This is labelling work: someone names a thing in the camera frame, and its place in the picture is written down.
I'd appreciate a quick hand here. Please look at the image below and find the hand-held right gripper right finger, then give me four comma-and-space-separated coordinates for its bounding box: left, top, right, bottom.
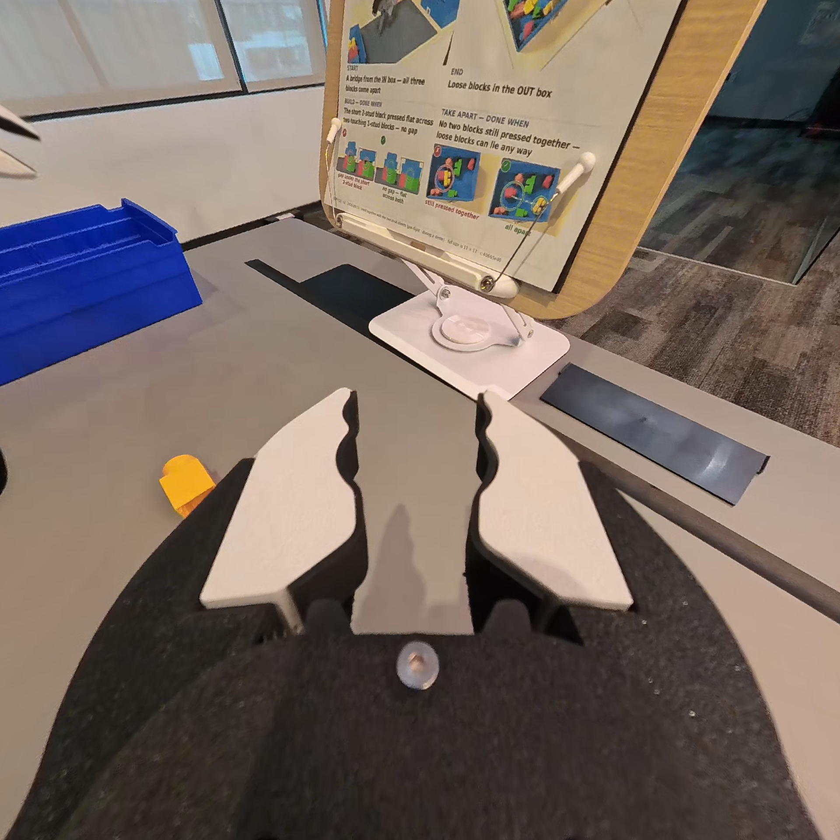
466, 392, 635, 632

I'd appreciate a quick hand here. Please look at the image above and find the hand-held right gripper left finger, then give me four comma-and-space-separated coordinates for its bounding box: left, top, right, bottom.
199, 387, 370, 636

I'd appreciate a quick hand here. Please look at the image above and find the yellow toy block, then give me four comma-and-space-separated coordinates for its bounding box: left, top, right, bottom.
159, 454, 216, 519

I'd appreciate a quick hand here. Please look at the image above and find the blue plastic bin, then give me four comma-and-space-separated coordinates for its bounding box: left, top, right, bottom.
0, 198, 203, 387

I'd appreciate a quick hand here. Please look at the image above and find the grey desk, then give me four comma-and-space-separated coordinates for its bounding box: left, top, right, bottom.
0, 217, 840, 840

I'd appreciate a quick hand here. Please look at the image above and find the frosted glass window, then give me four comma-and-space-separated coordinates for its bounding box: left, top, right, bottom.
0, 0, 327, 119

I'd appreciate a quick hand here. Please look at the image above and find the dark flat plate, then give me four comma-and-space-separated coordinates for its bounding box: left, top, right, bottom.
540, 363, 770, 506
298, 264, 424, 329

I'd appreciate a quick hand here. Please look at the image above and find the white stand base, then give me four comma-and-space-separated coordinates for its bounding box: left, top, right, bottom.
369, 259, 571, 401

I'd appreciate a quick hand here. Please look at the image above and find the instruction poster on board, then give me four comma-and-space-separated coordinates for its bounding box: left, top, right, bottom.
319, 0, 767, 320

